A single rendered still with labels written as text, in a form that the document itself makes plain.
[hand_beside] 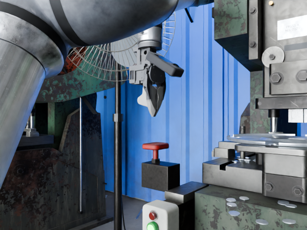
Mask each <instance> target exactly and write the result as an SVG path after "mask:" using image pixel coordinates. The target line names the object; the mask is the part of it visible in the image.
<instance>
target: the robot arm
mask: <svg viewBox="0 0 307 230"><path fill-rule="evenodd" d="M208 3H209V0H0V189H1V186H2V184H3V181H4V179H5V176H6V174H7V171H8V169H9V166H10V164H11V161H12V159H13V156H14V154H15V152H16V149H17V146H18V144H19V141H20V139H21V136H22V134H23V131H24V129H25V127H26V124H27V121H28V119H29V116H30V114H31V111H32V109H33V107H34V104H35V102H36V99H37V96H38V94H39V91H40V89H41V86H42V84H43V81H44V79H46V78H50V77H54V76H56V75H57V74H59V73H60V72H61V71H62V68H63V66H64V63H65V61H66V58H67V55H68V53H69V50H70V49H71V48H73V47H86V46H95V45H102V44H108V43H111V42H116V41H119V40H122V39H124V38H127V37H130V36H133V35H135V34H138V47H134V48H133V52H136V53H137V63H136V65H133V66H129V83H130V84H135V85H142V86H143V94H142V95H141V96H139V97H138V103H139V104H140V105H143V106H146V107H148V110H149V112H150V114H151V116H152V117H155V116H156V114H157V112H158V110H159V109H160V107H161V104H162V101H163V100H164V95H165V92H166V77H165V72H166V73H167V74H168V75H169V76H171V77H182V75H183V72H184V69H182V68H181V67H179V65H178V64H176V63H173V62H171V61H170V60H168V59H166V58H165V57H163V56H161V55H160V54H158V53H156V52H157V51H161V50H162V43H163V22H164V21H165V20H167V19H168V18H169V17H170V16H171V15H172V14H173V12H175V11H178V10H182V9H184V8H187V7H194V6H195V7H198V6H201V5H206V4H208ZM154 84H155V85H157V86H153V85H154Z"/></svg>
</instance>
